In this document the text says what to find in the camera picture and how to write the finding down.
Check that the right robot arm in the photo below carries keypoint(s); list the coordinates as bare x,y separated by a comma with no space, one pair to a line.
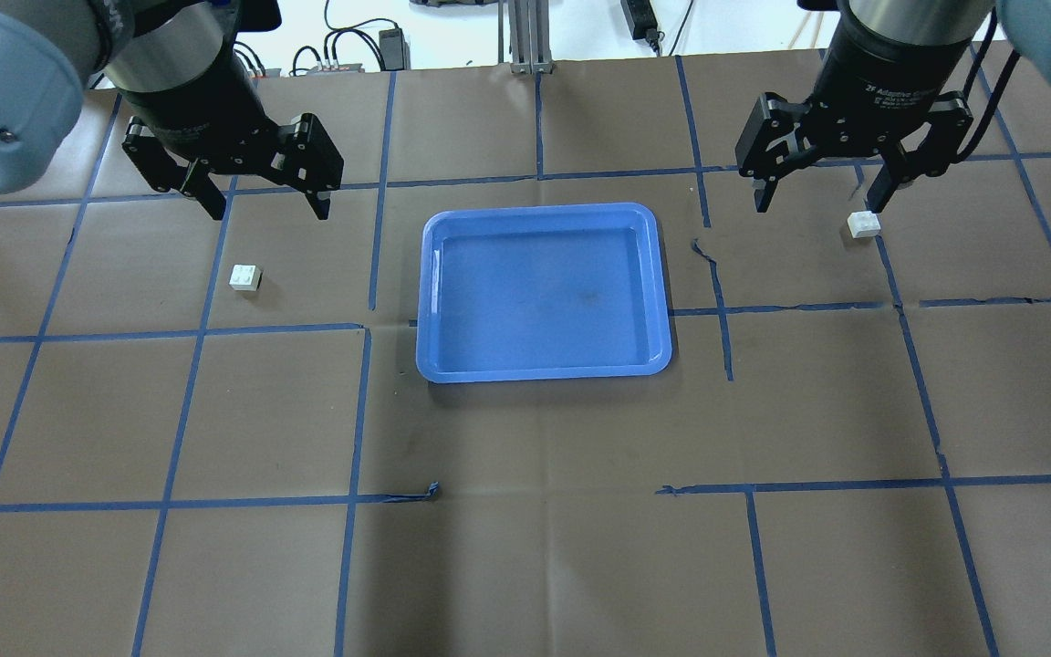
1027,24

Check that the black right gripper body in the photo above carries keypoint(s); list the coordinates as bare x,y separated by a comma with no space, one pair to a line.
874,68

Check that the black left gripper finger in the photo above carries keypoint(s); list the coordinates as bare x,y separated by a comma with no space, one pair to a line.
302,156
164,174

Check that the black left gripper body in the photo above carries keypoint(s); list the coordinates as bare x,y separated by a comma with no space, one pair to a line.
188,100

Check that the blue plastic tray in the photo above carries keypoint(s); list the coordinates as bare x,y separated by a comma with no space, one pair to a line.
550,292

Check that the black power adapter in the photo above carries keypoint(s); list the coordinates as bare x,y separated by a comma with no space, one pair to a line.
394,49

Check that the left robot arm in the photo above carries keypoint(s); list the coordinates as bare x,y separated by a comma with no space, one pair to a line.
49,51

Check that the aluminium frame post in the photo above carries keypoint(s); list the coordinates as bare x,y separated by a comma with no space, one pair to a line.
524,36

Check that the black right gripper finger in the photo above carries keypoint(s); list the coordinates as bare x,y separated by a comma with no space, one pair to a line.
949,120
773,144

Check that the white block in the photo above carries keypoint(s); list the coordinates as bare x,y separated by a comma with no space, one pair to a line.
245,278
863,225

